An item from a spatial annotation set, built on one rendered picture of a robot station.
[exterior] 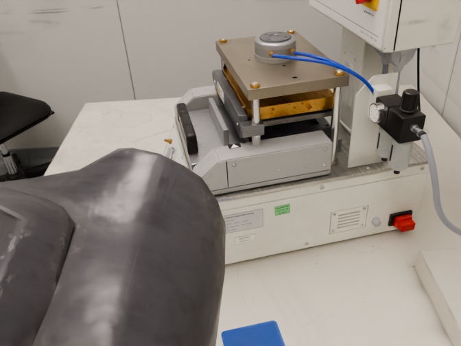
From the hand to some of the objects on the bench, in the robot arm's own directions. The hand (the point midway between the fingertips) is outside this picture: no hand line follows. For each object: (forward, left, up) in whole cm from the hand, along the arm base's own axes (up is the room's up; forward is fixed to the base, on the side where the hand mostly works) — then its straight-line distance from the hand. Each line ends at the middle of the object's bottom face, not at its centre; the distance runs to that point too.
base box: (+24, +97, -33) cm, 105 cm away
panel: (-4, +95, -31) cm, 100 cm away
